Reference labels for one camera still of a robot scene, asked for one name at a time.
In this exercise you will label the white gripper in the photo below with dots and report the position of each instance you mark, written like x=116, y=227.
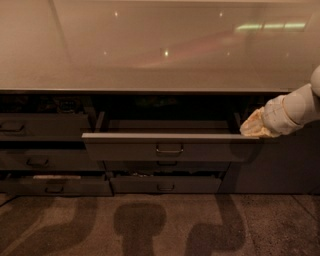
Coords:
x=276, y=118

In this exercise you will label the grey cabinet side panel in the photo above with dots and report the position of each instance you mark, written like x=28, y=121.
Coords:
x=285, y=165

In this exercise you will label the grey drawer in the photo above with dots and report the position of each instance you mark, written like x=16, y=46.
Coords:
x=79, y=186
x=167, y=141
x=166, y=184
x=43, y=127
x=47, y=160
x=166, y=166

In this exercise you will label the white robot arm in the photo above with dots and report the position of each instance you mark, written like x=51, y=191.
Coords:
x=303, y=105

